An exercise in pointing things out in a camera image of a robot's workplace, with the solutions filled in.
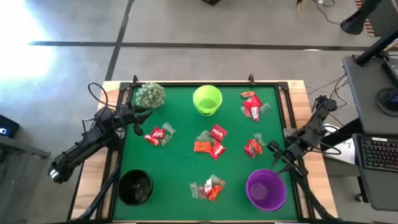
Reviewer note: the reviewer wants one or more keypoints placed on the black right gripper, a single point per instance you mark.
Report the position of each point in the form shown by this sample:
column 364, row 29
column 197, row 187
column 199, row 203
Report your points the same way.
column 292, row 149

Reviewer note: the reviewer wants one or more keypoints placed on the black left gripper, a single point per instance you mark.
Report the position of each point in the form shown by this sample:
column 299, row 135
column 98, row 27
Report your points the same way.
column 127, row 113

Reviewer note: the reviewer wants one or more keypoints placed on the orange Reese's pack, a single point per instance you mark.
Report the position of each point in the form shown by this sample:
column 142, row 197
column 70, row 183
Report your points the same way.
column 247, row 94
column 202, row 147
column 257, row 147
column 215, row 193

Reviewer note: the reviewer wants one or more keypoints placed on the clear bag red candy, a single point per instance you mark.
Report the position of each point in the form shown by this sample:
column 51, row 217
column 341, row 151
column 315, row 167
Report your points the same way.
column 202, row 193
column 245, row 112

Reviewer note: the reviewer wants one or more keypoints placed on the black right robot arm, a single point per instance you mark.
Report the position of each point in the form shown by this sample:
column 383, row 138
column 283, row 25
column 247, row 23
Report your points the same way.
column 314, row 124

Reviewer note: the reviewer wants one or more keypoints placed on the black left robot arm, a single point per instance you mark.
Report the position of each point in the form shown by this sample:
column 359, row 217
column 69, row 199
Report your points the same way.
column 81, row 146

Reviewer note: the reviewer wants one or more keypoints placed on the red white candy pack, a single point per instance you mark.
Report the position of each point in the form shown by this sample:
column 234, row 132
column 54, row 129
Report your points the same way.
column 255, row 114

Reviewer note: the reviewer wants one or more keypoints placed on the pale green potted plant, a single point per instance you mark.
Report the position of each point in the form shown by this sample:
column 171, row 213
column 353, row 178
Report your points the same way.
column 150, row 95

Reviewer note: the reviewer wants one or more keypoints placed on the purple bucket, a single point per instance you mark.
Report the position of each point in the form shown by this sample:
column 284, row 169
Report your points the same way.
column 273, row 193

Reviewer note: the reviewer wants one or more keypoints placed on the green felt mat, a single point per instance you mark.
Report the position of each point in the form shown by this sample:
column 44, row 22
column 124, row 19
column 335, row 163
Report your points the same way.
column 174, row 168

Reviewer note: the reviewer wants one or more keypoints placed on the white paper sheet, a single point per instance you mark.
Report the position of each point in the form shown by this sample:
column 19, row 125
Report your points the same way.
column 343, row 152

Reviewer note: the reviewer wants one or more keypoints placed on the lime green pumpkin-face bucket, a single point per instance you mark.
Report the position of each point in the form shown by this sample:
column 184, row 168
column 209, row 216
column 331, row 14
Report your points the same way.
column 207, row 104

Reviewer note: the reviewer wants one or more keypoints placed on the black desk leg bar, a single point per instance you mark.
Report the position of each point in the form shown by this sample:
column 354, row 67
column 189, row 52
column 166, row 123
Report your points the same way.
column 339, row 135

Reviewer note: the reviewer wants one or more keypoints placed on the black bucket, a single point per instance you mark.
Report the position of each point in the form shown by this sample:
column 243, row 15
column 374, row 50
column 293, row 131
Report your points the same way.
column 130, row 186

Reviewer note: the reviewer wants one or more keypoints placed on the red pack with QR label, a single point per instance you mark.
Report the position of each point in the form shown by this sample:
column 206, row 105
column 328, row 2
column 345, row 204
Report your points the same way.
column 208, row 186

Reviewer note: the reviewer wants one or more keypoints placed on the black keyboard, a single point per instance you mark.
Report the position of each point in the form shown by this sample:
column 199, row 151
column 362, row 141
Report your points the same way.
column 379, row 154

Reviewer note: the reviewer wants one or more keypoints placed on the grey keyboard shelf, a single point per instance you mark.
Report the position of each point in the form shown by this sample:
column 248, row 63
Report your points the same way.
column 379, row 189

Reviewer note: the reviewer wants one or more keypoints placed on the dark grey desk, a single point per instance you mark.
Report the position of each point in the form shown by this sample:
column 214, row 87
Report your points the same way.
column 363, row 93

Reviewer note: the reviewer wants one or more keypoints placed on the round black monitor base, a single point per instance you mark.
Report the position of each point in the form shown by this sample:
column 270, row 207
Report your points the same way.
column 384, row 102

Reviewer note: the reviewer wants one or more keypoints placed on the grey bench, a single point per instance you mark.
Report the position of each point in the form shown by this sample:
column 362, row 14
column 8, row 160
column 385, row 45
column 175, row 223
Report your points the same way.
column 18, row 149

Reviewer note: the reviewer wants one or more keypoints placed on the black floor object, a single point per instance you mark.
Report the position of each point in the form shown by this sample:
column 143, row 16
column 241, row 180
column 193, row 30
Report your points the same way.
column 211, row 2

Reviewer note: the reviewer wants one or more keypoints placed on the black box with light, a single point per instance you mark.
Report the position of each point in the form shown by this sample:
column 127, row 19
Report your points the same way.
column 9, row 126

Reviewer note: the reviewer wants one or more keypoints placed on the black curved stand foot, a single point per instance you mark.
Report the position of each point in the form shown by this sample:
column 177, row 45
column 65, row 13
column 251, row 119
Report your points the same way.
column 354, row 23

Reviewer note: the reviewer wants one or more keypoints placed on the black floor mat striped edge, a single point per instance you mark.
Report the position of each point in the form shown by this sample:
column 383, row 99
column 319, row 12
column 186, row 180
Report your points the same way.
column 369, row 28

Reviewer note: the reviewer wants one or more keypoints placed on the black frame clamp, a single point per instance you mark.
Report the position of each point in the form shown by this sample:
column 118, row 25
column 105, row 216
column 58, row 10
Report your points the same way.
column 251, row 79
column 135, row 79

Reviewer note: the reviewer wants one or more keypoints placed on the black diagonal frame strut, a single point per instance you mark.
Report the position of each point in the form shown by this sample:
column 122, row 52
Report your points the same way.
column 311, row 196
column 102, row 193

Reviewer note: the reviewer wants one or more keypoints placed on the black table frame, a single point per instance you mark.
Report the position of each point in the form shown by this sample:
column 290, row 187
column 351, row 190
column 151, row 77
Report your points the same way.
column 282, row 86

